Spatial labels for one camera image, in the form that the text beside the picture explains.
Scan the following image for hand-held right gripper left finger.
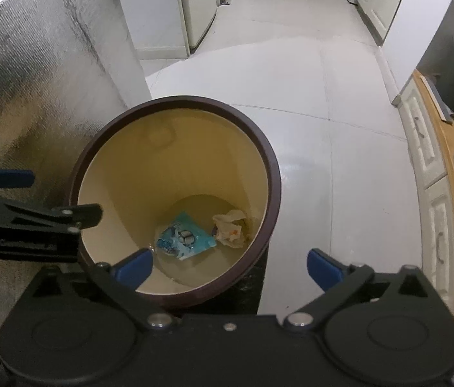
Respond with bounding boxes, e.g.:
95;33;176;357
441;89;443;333
29;249;175;331

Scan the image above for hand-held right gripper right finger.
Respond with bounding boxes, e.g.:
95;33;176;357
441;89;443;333
284;249;433;330

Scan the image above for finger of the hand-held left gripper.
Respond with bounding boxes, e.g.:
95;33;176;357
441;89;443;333
0;161;35;199
0;197;103;264

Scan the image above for yellow bin with brown rim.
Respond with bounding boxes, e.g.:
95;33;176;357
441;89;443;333
69;96;282;310

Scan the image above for light blue snack wrapper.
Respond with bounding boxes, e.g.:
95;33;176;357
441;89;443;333
154;211;217;259

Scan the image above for crumpled white paper wrapper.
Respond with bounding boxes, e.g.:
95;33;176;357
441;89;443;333
212;210;247;248

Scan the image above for wooden-top low drawer cabinet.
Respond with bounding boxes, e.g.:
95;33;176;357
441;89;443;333
391;68;454;328

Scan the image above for grey flat strip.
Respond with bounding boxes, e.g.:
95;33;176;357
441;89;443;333
419;74;454;124

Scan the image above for white refrigerator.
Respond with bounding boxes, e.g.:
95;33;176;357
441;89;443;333
176;0;218;50

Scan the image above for white kitchen base cabinets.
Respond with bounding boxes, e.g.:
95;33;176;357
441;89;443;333
353;0;413;47

